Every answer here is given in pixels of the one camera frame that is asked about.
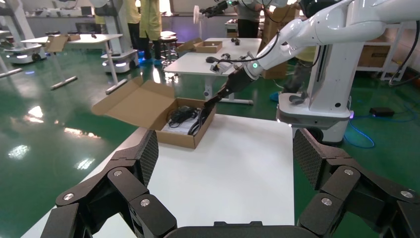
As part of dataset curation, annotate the white table foot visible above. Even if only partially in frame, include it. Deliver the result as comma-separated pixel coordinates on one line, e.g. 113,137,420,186
0,56,24,79

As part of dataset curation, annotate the white paper sheet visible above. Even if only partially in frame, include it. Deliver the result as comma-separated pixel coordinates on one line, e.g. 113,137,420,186
162,118,198,135

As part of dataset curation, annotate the thick black accessory cable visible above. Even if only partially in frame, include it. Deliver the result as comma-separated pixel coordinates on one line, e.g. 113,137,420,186
187,108,212,136

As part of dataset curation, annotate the white table with T legs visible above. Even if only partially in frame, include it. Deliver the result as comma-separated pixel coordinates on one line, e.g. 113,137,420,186
21,33,129,96

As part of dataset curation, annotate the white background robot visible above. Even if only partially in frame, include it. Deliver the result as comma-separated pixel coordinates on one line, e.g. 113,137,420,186
89,0,140,74
0,0,47,65

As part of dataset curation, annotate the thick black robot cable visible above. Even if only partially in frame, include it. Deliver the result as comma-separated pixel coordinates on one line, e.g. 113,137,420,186
388,21,420,87

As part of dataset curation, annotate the white desk with accessories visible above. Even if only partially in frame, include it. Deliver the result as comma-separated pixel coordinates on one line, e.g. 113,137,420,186
163,37,263,106

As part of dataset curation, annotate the blue floor cable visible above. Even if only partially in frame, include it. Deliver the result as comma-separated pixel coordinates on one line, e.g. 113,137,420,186
343,105,420,149

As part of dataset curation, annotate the black chair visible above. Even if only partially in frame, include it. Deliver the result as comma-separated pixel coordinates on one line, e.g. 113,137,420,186
74,21,102,35

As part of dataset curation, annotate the grey back counter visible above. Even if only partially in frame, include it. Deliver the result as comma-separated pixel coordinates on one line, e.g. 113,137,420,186
26,6,103,37

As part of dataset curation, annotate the person in grey top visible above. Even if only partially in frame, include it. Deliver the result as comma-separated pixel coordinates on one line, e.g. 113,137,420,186
234,0,261,39

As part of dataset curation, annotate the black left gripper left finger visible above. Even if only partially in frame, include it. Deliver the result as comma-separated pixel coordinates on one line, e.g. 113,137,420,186
41,129,178,238

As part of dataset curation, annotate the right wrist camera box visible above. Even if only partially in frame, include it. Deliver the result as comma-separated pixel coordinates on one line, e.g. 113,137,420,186
209,51,255,75

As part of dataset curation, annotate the flat open cardboard box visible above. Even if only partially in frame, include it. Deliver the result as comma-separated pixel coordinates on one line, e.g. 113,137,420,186
176,38,224,55

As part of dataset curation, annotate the large brown cardboard carton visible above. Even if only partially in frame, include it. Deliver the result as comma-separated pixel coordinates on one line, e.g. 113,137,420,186
261,4,299,80

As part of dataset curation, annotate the person in short yellow coat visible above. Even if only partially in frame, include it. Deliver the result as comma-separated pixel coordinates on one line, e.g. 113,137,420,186
269,46,318,103

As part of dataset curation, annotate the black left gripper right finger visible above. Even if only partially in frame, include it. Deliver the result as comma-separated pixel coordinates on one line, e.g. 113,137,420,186
293,128,420,238

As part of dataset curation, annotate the thin black cable bundle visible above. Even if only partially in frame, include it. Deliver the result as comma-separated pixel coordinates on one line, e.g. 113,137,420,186
166,105,200,129

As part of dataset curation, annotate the brown cardboard storage box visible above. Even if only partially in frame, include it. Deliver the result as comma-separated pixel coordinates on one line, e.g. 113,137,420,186
91,77,217,150

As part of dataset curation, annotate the white robot torso and base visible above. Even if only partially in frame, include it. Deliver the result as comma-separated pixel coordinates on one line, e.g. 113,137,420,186
276,43,358,145

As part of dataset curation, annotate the dark round stool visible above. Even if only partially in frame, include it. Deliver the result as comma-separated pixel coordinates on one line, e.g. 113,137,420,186
159,31,180,66

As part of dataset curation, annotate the person in long yellow coat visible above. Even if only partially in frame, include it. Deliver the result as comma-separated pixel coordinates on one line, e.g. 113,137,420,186
139,0,164,65

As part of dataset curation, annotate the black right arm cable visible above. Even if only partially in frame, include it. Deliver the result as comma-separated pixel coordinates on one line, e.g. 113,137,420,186
214,31,281,64

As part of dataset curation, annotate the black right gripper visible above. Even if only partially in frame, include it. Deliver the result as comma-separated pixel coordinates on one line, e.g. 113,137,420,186
203,67,256,111

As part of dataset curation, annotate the black power adapter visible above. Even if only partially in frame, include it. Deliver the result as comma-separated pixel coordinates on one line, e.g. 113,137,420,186
369,107,396,118

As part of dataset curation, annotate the white standing fan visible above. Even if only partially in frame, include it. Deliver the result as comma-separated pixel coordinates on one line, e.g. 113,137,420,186
192,4,206,41

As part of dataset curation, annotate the white shelf with cartons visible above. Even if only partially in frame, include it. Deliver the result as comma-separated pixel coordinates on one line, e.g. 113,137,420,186
356,23,414,81

